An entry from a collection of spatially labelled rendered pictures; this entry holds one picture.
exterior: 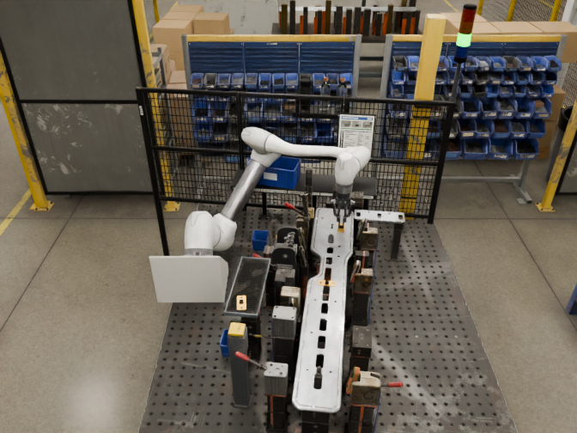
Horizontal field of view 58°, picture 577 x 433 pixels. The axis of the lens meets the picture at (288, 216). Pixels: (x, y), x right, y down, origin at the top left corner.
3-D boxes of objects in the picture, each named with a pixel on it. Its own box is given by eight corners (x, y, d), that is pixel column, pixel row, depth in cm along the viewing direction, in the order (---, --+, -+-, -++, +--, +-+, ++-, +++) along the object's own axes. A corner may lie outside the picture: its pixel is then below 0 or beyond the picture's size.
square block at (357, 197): (359, 246, 326) (363, 198, 306) (346, 246, 327) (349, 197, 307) (359, 239, 333) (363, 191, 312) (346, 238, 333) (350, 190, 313)
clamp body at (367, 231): (374, 284, 298) (381, 235, 278) (354, 283, 299) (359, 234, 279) (374, 274, 305) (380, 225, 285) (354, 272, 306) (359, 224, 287)
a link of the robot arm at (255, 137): (270, 128, 284) (279, 136, 297) (243, 118, 292) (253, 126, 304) (260, 150, 284) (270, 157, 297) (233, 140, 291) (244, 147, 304)
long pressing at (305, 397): (347, 415, 195) (347, 412, 194) (287, 408, 197) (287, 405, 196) (354, 210, 308) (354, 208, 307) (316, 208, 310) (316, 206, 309)
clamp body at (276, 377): (288, 436, 219) (288, 381, 199) (262, 433, 220) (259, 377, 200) (291, 416, 227) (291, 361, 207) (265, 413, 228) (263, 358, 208)
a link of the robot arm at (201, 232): (178, 248, 285) (179, 210, 289) (195, 253, 302) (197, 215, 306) (203, 247, 280) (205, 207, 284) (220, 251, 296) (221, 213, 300)
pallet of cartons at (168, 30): (225, 112, 675) (218, 28, 615) (163, 111, 678) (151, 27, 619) (237, 79, 774) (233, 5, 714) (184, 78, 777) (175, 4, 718)
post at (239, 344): (249, 409, 230) (244, 339, 205) (232, 406, 231) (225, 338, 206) (252, 394, 236) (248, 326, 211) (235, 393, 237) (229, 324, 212)
